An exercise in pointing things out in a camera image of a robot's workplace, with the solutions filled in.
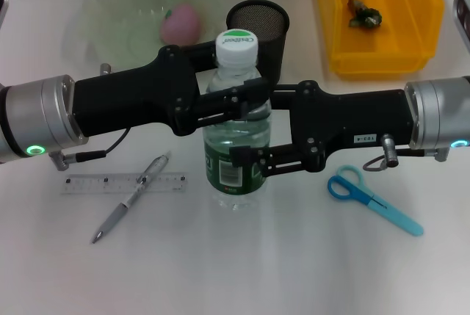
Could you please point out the black mesh pen holder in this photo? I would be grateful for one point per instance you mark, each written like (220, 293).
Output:
(271, 47)

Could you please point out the clear green-label water bottle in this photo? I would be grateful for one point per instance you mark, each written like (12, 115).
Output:
(238, 183)

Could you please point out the pink toy peach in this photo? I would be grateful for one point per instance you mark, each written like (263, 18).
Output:
(183, 25)

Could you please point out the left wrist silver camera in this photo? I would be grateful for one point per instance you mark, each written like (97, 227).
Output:
(3, 3)

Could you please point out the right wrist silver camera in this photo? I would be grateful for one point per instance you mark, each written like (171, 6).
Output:
(463, 17)

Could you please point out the grey ballpoint pen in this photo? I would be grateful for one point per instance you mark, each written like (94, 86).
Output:
(125, 203)

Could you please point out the transparent plastic ruler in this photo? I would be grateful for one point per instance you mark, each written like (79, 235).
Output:
(92, 184)

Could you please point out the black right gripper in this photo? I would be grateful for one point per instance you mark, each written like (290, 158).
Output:
(352, 116)

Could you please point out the green translucent fruit bowl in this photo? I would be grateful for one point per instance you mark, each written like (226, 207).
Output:
(117, 25)

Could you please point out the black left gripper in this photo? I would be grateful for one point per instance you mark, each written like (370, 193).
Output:
(128, 98)

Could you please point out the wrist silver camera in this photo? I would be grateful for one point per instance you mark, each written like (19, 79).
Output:
(3, 3)
(463, 17)

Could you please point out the yellow plastic bin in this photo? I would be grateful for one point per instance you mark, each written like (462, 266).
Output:
(404, 36)

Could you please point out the blue scissors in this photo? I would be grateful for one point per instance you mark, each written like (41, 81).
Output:
(347, 184)

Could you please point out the green plastic wrapper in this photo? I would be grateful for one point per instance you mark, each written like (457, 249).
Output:
(365, 15)

